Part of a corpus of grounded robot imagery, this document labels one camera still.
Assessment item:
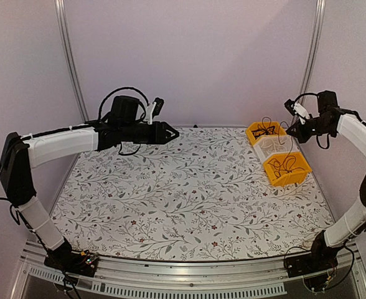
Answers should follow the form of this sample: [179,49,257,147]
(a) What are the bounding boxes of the round thin black cable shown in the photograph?
[257,123,279,136]

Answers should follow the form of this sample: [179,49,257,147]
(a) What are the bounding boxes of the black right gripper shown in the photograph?
[287,116,334,143]

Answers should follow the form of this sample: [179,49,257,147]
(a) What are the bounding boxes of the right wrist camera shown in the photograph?
[284,99,310,125]

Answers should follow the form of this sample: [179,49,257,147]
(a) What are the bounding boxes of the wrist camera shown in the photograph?
[284,99,310,125]
[144,97,164,125]

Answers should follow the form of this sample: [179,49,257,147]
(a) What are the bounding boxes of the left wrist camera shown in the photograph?
[144,97,164,125]

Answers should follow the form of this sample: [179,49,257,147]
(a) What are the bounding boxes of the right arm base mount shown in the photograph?
[283,232,343,293]

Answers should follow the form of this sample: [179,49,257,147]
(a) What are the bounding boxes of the white translucent plastic bin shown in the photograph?
[253,135,299,163]

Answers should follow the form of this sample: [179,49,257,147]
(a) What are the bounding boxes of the front aluminium rail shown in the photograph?
[11,241,366,298]

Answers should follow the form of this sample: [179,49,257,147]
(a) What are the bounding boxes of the right aluminium frame post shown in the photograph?
[299,0,326,95]

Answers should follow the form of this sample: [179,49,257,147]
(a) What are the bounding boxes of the thin black cables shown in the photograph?
[270,156,299,180]

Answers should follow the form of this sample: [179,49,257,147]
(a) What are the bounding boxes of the far yellow plastic bin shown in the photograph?
[245,120,286,146]

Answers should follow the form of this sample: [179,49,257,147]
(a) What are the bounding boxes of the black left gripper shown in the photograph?
[121,121,181,145]

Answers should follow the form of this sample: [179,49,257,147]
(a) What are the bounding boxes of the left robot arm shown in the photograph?
[0,87,179,270]

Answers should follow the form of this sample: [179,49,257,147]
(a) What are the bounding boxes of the long thin black cable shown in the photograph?
[259,116,276,135]

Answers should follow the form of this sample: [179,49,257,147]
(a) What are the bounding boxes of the floral patterned table mat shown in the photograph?
[51,128,333,261]

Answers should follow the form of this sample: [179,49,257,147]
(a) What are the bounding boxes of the aluminium frame post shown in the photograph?
[54,0,89,121]
[299,0,326,95]

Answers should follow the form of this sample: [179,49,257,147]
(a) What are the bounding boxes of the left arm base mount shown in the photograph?
[44,238,99,277]

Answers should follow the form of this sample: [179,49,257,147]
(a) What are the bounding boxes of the left aluminium frame post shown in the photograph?
[54,0,89,121]

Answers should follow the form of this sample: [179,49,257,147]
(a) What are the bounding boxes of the yellow plastic bin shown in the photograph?
[245,120,286,146]
[263,152,312,187]

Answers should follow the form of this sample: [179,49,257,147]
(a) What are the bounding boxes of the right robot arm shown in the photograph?
[284,90,366,272]

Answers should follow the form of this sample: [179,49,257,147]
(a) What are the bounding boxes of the near yellow plastic bin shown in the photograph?
[263,152,312,187]

